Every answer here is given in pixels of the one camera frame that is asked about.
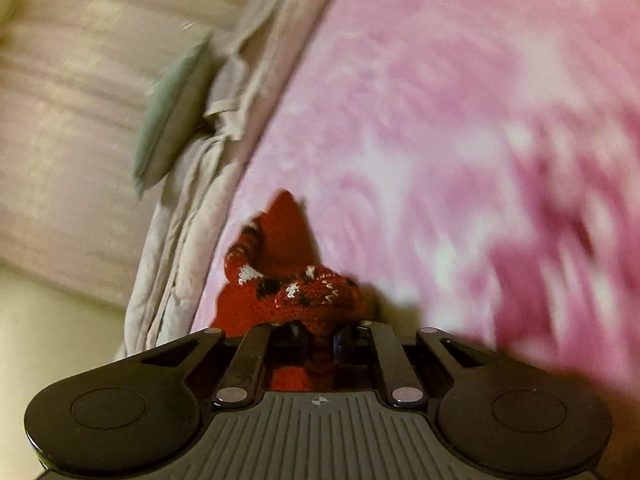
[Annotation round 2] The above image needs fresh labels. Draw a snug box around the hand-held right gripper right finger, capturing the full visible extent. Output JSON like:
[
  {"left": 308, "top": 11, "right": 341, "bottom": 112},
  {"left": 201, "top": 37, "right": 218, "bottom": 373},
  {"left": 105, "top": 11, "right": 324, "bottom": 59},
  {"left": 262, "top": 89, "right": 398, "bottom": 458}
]
[{"left": 334, "top": 321, "right": 502, "bottom": 408}]

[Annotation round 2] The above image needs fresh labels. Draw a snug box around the pink pleated curtain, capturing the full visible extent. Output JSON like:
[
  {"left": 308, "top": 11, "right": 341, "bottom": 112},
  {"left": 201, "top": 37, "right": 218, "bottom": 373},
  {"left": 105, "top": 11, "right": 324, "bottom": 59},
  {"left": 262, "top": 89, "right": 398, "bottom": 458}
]
[{"left": 0, "top": 0, "right": 283, "bottom": 307}]

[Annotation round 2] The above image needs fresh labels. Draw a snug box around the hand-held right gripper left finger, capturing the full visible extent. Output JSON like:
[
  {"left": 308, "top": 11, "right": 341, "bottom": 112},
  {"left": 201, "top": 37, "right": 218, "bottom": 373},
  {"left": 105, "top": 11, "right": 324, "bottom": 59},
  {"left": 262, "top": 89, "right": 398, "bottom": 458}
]
[{"left": 140, "top": 323, "right": 307, "bottom": 408}]

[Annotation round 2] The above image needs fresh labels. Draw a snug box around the pink floral blanket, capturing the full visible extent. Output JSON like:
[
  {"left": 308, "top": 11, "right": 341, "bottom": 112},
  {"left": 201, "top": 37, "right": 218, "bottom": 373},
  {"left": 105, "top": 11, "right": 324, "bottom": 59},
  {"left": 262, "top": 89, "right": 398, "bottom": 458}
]
[{"left": 190, "top": 0, "right": 640, "bottom": 378}]

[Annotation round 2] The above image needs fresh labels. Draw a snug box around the pale green pillow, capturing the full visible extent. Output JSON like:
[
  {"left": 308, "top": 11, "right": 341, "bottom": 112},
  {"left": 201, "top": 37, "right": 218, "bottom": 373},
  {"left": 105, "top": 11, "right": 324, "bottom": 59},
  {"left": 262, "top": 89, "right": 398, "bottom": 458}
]
[{"left": 132, "top": 35, "right": 217, "bottom": 197}]

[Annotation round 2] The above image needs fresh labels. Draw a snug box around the beige bed sheet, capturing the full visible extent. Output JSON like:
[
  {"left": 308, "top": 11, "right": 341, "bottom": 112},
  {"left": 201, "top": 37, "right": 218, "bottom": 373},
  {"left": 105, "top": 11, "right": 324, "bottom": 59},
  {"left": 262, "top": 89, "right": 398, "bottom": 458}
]
[{"left": 122, "top": 0, "right": 347, "bottom": 357}]

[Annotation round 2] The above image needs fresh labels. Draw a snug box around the red knitted sweater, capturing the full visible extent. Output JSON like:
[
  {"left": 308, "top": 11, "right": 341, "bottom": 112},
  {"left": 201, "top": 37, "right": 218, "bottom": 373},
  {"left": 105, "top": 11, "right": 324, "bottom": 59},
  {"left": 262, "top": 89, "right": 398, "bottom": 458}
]
[{"left": 212, "top": 189, "right": 367, "bottom": 394}]

